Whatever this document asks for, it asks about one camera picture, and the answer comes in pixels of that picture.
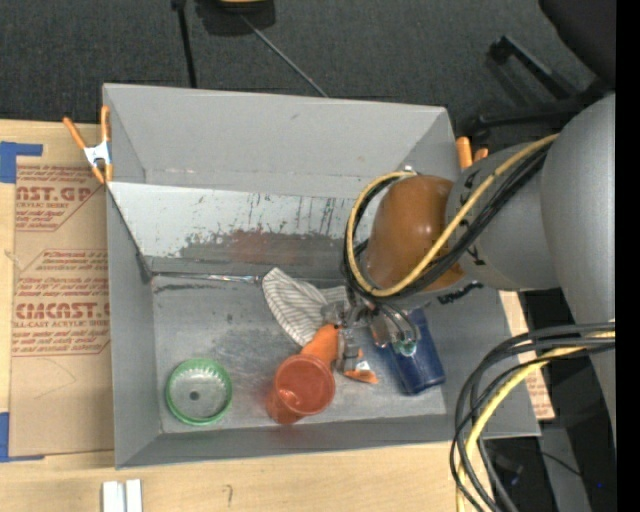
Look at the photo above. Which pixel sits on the small orange packet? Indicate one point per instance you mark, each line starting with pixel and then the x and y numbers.
pixel 364 374

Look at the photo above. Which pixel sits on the brown cardboard board, red print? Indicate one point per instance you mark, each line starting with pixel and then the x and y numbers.
pixel 60 360

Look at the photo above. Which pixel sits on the orange plastic cup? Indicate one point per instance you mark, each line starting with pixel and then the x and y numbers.
pixel 302 387

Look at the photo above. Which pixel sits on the orange toy carrot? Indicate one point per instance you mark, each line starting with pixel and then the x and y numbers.
pixel 324 345

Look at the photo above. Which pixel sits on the grey metal bin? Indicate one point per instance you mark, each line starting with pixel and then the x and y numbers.
pixel 210 320

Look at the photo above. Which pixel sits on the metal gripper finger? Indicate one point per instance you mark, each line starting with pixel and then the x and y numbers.
pixel 349 350
pixel 334 314

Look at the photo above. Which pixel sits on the dark blue cup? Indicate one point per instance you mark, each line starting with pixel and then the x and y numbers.
pixel 422 367

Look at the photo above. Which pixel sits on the white striped cloth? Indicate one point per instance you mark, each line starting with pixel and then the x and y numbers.
pixel 292 305

